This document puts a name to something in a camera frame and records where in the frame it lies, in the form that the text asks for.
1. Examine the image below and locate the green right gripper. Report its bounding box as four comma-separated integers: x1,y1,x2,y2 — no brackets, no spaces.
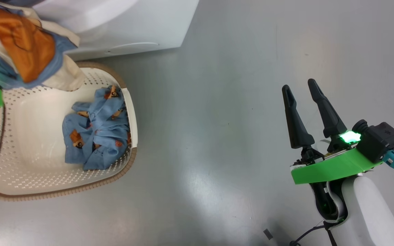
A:
281,79,382,222

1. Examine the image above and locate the cream garment with orange print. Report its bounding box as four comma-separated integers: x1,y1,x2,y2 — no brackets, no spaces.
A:
0,0,85,92

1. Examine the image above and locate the blue garment with orange print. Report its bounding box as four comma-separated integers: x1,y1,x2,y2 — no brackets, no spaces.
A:
62,85,132,171

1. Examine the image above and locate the white front-load washing machine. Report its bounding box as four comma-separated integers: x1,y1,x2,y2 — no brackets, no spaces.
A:
33,0,200,62

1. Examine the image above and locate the cream laundry basket brown rim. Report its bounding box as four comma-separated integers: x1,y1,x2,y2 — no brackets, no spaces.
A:
0,61,138,201

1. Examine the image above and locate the round white filter cover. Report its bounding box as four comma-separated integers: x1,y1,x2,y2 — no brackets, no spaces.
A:
105,42,160,55

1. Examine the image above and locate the thin black cable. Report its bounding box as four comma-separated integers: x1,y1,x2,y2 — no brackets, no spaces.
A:
289,220,338,246

